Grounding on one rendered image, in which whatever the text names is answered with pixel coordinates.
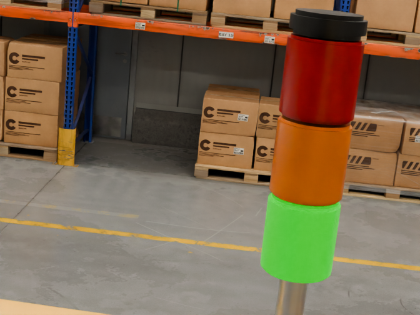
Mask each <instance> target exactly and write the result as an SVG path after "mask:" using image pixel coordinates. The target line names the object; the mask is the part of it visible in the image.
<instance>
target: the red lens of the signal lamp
mask: <svg viewBox="0 0 420 315"><path fill-rule="evenodd" d="M364 45H365V44H363V43H362V41H361V40H359V41H342V40H333V39H322V38H316V37H309V36H303V35H299V34H295V33H293V32H292V33H291V35H289V36H288V37H287V45H286V55H285V61H284V71H283V77H282V86H281V97H280V102H279V111H280V112H281V113H282V115H283V116H285V117H287V118H290V119H293V120H297V121H302V122H305V123H313V124H324V125H342V124H348V123H350V121H353V119H354V113H355V109H356V101H357V96H358V87H359V80H360V75H361V66H362V62H363V54H364Z"/></svg>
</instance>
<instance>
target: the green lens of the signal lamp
mask: <svg viewBox="0 0 420 315"><path fill-rule="evenodd" d="M340 211H341V204H340V202H337V203H336V204H333V205H330V206H305V205H300V204H294V203H291V202H287V201H284V200H282V199H279V198H278V197H276V196H275V195H274V194H273V193H270V194H269V196H268V200H267V211H266V220H265V227H264V236H263V242H262V252H261V266H262V268H263V269H264V270H265V271H266V272H267V273H269V274H270V275H272V276H274V277H275V278H278V279H282V280H285V281H289V282H293V283H317V282H320V281H323V280H325V279H326V278H328V277H329V276H330V275H331V271H332V266H333V258H334V250H335V245H336V237H337V232H338V224H339V216H340Z"/></svg>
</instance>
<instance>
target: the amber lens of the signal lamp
mask: <svg viewBox="0 0 420 315"><path fill-rule="evenodd" d="M352 130H353V127H352V126H351V125H350V124H349V123H348V124H342V125H324V124H313V123H308V122H302V121H297V120H293V119H290V118H288V117H285V116H283V115H281V116H279V117H278V119H277V128H276V138H275V143H274V154H273V159H272V169H271V179H270V185H269V189H270V191H271V192H272V193H273V194H274V195H275V196H276V197H277V198H279V199H282V200H284V201H287V202H290V203H294V204H300V205H305V206H330V205H333V204H336V203H338V202H339V201H340V200H342V197H343V190H344V182H345V177H346V169H347V164H348V156H349V148H350V143H351V134H352Z"/></svg>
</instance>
